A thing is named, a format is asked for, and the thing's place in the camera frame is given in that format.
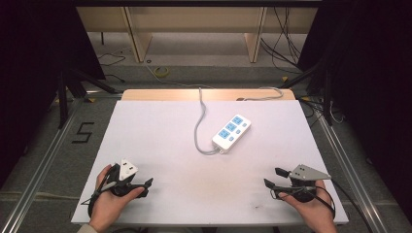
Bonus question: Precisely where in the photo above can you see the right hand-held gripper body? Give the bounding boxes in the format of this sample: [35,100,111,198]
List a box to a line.
[285,163,333,204]

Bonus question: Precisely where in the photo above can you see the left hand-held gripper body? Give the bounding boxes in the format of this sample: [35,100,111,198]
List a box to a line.
[108,158,139,197]

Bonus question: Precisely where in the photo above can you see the person's left hand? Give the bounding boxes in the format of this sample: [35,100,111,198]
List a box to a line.
[88,164,146,233]

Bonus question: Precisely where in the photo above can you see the person's right hand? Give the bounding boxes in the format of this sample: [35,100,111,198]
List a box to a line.
[278,180,338,233]

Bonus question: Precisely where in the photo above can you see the white power strip blue sockets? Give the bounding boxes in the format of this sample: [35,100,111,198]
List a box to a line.
[211,114,253,155]

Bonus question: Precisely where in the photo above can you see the black metal stand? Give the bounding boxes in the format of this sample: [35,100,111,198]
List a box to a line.
[280,59,335,126]
[56,66,120,130]

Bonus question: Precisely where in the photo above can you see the wooden table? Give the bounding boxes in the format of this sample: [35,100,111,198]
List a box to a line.
[120,88,296,102]

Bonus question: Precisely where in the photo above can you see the black curtain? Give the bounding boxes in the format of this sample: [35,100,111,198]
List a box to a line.
[0,0,107,192]
[295,0,412,224]

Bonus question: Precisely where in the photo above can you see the yellow tape roll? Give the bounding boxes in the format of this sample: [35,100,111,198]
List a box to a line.
[153,66,170,79]

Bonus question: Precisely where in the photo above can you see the light wooden desk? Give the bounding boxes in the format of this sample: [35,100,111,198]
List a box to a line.
[76,6,319,64]

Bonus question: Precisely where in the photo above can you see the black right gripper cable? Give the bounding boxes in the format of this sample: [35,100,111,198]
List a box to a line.
[319,178,374,233]

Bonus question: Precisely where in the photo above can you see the aluminium floor rail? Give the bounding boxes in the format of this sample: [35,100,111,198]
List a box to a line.
[0,96,86,233]
[309,96,392,233]

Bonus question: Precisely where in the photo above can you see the grey power strip cable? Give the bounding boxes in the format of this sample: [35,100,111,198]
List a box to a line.
[193,86,222,156]

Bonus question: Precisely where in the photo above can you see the white cable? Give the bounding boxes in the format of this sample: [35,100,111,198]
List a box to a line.
[237,85,285,102]

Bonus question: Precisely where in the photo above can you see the thin black floor cable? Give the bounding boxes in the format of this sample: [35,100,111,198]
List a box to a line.
[96,51,127,83]

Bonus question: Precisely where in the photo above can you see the bundle of black cables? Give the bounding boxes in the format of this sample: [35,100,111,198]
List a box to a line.
[259,6,304,76]

